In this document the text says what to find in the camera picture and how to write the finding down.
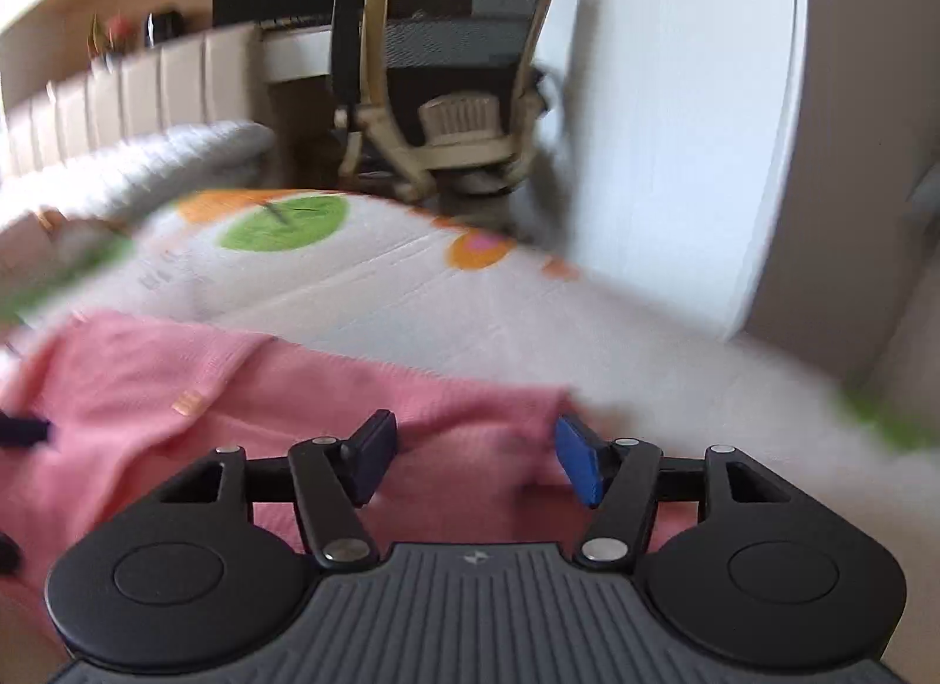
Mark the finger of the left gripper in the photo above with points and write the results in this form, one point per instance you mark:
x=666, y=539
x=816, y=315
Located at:
x=23, y=431

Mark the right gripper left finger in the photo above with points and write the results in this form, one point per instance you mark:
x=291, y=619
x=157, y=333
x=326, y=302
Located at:
x=331, y=480

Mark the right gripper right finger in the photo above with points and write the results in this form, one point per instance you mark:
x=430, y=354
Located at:
x=617, y=481

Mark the pink knit garment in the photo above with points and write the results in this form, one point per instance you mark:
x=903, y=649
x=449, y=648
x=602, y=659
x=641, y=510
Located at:
x=131, y=401

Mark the pink cardboard box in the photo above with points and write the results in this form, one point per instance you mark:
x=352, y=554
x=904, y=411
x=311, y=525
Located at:
x=31, y=238

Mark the colourful printed bed sheet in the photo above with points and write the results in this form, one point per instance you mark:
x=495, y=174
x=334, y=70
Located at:
x=369, y=279

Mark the potted flower plant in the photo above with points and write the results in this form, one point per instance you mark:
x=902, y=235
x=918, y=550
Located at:
x=116, y=35

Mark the beige mesh office chair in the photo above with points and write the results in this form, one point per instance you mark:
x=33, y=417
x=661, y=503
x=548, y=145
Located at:
x=443, y=94

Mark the beige padded headboard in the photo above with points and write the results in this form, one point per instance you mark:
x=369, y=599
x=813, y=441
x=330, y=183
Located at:
x=199, y=80

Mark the black round kettle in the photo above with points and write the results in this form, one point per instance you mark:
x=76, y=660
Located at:
x=163, y=26

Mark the white wardrobe door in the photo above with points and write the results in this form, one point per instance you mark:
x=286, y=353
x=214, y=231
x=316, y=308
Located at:
x=665, y=153

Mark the black keyboard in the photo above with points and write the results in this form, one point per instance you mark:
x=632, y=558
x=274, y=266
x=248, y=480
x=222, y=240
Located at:
x=290, y=23

